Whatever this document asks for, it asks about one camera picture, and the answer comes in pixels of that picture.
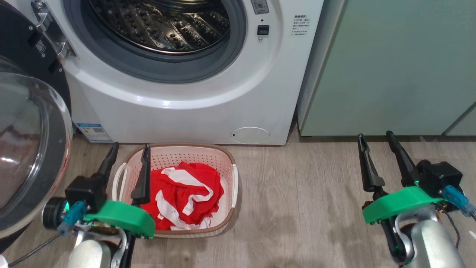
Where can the round white filter cover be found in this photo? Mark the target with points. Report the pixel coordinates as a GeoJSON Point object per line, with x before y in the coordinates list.
{"type": "Point", "coordinates": [250, 135]}

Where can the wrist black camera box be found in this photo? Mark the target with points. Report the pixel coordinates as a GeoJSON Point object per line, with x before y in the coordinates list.
{"type": "Point", "coordinates": [85, 191]}
{"type": "Point", "coordinates": [440, 175]}

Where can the washing machine glass door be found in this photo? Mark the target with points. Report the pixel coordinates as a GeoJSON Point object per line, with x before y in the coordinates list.
{"type": "Point", "coordinates": [22, 149]}

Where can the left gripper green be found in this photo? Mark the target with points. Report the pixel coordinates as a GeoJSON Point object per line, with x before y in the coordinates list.
{"type": "Point", "coordinates": [122, 216]}

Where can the white front-load washing machine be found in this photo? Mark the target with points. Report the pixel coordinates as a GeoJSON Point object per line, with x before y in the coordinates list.
{"type": "Point", "coordinates": [186, 119]}

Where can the blue energy label sticker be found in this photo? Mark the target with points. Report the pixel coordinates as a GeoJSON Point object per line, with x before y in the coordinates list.
{"type": "Point", "coordinates": [95, 133]}

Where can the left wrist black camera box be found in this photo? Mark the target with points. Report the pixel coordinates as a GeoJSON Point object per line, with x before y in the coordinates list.
{"type": "Point", "coordinates": [85, 191]}

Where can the cream perforated laundry basket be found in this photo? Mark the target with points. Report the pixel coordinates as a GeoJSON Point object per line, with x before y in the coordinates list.
{"type": "Point", "coordinates": [223, 163]}

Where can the green cabinet at right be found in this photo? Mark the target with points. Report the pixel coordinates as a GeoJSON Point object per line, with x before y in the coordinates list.
{"type": "Point", "coordinates": [390, 67]}

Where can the metal washer door hinge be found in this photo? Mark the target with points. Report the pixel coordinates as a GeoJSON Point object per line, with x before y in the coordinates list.
{"type": "Point", "coordinates": [54, 33]}

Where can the stainless steel washing machine drum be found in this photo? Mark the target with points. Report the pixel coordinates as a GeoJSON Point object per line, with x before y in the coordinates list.
{"type": "Point", "coordinates": [163, 29]}

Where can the black door latch socket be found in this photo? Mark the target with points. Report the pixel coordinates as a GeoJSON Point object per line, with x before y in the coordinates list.
{"type": "Point", "coordinates": [263, 30]}

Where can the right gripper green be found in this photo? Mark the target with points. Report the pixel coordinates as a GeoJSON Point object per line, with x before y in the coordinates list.
{"type": "Point", "coordinates": [398, 203]}

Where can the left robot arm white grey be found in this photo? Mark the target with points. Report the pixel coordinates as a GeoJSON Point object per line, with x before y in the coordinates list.
{"type": "Point", "coordinates": [89, 255]}

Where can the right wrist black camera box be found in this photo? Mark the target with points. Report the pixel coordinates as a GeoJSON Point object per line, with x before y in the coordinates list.
{"type": "Point", "coordinates": [440, 175]}

